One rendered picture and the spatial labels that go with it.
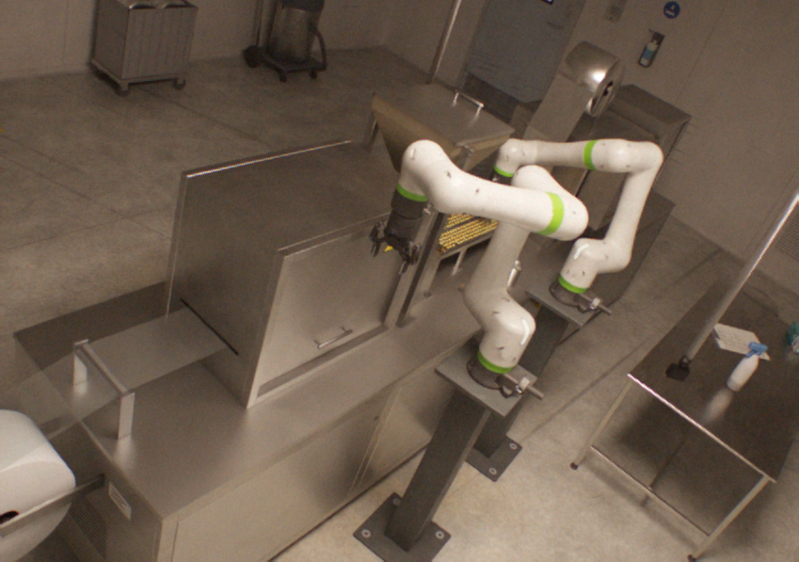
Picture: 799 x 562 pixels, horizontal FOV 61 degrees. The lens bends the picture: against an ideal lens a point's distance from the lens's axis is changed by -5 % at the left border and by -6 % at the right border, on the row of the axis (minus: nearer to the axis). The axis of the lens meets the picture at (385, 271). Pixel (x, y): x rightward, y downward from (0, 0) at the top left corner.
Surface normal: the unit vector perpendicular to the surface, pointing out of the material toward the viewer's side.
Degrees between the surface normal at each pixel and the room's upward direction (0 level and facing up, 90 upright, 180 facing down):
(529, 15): 90
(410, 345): 0
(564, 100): 71
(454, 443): 90
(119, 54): 90
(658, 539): 0
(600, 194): 90
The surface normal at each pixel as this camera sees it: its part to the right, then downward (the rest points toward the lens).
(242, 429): 0.29, -0.79
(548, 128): -0.51, 0.00
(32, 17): 0.72, 0.55
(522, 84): -0.63, 0.27
